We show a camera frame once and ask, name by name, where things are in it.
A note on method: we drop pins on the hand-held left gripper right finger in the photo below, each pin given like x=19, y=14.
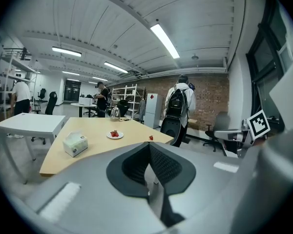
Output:
x=171, y=167

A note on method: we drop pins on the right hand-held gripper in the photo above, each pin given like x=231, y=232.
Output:
x=258, y=124

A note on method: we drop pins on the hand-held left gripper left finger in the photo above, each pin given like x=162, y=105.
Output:
x=131, y=169

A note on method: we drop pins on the white round plate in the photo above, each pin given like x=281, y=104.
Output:
x=121, y=135

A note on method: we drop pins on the black oval shell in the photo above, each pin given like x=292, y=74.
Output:
x=169, y=127

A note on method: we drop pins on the black round chair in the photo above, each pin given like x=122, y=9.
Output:
x=190, y=101

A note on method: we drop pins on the stainless steel kettle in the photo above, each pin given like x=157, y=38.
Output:
x=115, y=114

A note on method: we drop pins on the black backpack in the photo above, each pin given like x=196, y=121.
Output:
x=176, y=103

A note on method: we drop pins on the tall pale cabinet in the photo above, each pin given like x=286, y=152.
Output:
x=152, y=111

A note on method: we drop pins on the gray hanging coat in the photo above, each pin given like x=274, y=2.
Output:
x=142, y=108

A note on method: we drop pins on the white green tissue pack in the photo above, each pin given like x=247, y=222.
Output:
x=74, y=144

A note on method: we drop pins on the white shelving rack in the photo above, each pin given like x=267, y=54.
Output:
x=19, y=66
x=136, y=99

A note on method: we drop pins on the round white table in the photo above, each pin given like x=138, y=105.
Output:
x=84, y=104

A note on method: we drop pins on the white box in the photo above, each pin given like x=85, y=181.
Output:
x=85, y=101

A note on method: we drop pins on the black double door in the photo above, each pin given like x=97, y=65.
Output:
x=72, y=90

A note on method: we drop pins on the ceiling light panel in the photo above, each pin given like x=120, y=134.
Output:
x=70, y=73
x=116, y=67
x=66, y=51
x=164, y=40

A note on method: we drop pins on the black window frame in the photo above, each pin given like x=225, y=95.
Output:
x=252, y=82

